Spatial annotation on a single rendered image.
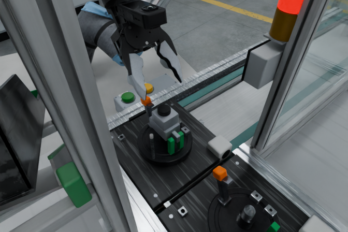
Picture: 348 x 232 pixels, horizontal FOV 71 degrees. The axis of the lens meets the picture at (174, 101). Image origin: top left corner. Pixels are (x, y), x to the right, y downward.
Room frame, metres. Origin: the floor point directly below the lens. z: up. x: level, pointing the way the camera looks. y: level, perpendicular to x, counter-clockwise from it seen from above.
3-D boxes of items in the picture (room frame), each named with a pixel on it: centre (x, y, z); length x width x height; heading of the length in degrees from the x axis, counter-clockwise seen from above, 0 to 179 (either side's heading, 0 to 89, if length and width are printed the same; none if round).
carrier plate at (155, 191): (0.38, 0.02, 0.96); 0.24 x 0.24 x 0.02; 38
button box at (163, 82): (0.60, 0.09, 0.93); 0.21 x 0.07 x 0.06; 128
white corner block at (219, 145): (0.36, -0.11, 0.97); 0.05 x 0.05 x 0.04; 38
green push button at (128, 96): (0.56, 0.14, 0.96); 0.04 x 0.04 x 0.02
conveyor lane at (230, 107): (0.55, -0.23, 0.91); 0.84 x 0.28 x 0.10; 128
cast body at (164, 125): (0.37, 0.02, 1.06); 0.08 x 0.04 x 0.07; 40
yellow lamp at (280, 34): (0.40, -0.20, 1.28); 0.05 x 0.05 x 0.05
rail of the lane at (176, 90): (0.67, -0.10, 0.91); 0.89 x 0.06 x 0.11; 128
